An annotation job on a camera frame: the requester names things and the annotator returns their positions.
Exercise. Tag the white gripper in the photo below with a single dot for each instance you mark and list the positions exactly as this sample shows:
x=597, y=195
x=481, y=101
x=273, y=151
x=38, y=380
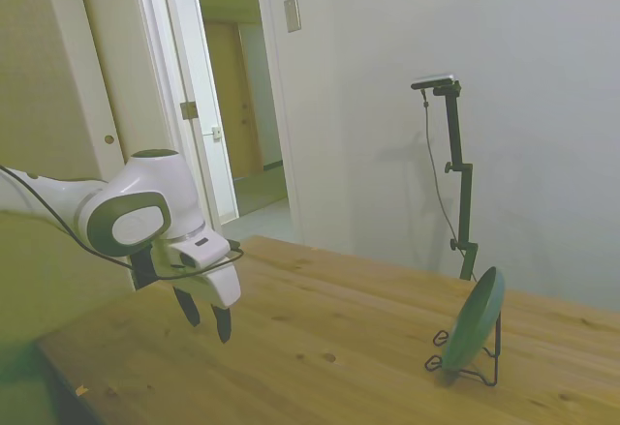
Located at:
x=220, y=285

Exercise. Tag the dark green plate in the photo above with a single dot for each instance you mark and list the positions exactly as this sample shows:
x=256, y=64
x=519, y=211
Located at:
x=477, y=321

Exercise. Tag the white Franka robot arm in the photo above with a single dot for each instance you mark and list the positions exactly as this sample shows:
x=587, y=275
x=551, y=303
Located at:
x=145, y=180

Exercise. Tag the metal door strike plate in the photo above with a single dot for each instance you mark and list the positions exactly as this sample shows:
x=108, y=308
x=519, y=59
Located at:
x=216, y=132

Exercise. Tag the metal door hinge plate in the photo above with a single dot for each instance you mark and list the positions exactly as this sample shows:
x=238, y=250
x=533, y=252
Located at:
x=188, y=110

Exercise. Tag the brown wooden hallway door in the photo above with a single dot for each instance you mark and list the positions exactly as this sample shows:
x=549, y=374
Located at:
x=232, y=100

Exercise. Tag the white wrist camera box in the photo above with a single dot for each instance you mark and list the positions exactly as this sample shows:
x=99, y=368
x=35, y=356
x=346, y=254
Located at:
x=201, y=251

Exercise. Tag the black box by wall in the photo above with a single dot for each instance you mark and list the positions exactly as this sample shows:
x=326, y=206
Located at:
x=143, y=270

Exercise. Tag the white door frame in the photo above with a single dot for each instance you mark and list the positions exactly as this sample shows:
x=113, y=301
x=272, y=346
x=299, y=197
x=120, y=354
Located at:
x=181, y=57

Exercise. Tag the black camera stand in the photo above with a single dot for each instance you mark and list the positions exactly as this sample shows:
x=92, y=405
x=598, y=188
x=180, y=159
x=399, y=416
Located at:
x=465, y=192

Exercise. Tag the beige wall switch plate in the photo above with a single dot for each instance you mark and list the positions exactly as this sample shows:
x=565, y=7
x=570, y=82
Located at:
x=292, y=15

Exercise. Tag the grey camera on stand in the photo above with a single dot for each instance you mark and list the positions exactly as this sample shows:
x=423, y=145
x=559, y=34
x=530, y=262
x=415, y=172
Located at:
x=433, y=81

